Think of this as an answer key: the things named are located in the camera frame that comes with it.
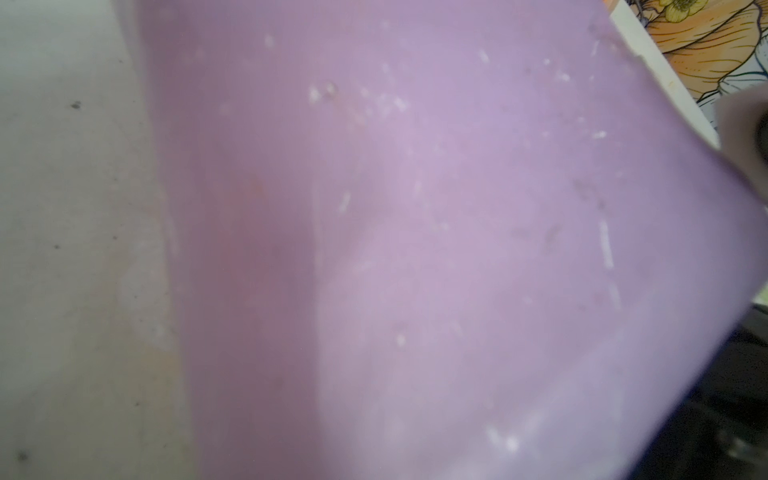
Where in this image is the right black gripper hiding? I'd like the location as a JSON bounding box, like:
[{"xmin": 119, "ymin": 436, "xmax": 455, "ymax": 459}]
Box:
[{"xmin": 630, "ymin": 306, "xmax": 767, "ymax": 479}]

